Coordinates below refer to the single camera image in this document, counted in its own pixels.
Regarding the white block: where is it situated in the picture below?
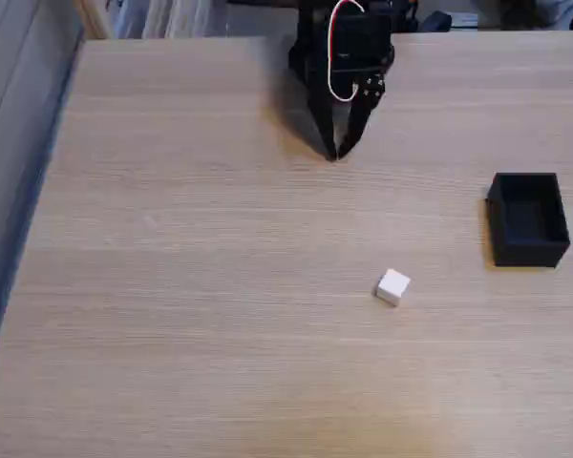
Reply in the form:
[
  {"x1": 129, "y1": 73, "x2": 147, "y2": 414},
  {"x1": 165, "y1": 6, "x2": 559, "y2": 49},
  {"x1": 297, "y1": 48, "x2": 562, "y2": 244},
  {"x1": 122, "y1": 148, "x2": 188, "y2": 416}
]
[{"x1": 374, "y1": 268, "x2": 412, "y2": 308}]

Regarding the black open box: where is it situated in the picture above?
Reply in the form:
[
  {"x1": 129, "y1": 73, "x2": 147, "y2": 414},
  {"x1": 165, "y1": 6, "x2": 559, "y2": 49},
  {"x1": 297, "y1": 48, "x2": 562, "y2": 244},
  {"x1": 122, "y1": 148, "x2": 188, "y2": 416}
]
[{"x1": 486, "y1": 172, "x2": 572, "y2": 269}]

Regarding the small black object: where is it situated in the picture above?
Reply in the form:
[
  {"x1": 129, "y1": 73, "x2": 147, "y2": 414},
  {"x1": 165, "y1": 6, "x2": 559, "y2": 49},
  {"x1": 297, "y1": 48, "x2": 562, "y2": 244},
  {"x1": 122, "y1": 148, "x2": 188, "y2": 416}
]
[{"x1": 417, "y1": 10, "x2": 454, "y2": 32}]

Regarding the white curtain fabric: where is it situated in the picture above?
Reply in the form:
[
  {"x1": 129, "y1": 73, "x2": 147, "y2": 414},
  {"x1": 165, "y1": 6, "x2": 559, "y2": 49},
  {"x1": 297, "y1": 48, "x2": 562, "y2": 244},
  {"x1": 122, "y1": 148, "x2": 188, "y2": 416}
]
[{"x1": 107, "y1": 0, "x2": 230, "y2": 40}]

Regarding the dark object behind table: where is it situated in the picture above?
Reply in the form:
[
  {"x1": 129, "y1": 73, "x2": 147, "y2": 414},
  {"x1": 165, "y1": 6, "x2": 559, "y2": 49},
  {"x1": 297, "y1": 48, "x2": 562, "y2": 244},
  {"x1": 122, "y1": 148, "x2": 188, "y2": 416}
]
[{"x1": 499, "y1": 0, "x2": 573, "y2": 31}]

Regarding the light wooden beam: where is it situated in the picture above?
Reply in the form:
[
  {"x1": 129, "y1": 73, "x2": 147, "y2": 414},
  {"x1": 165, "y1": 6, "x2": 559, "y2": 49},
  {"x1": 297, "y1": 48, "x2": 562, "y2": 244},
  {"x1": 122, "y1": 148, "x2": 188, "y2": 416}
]
[{"x1": 73, "y1": 0, "x2": 115, "y2": 41}]

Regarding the white and red servo cable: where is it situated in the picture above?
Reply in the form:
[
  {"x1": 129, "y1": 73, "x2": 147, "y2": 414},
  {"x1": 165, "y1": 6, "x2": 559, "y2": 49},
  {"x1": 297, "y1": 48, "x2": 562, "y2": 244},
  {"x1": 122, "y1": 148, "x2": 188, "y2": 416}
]
[{"x1": 327, "y1": 0, "x2": 366, "y2": 103}]

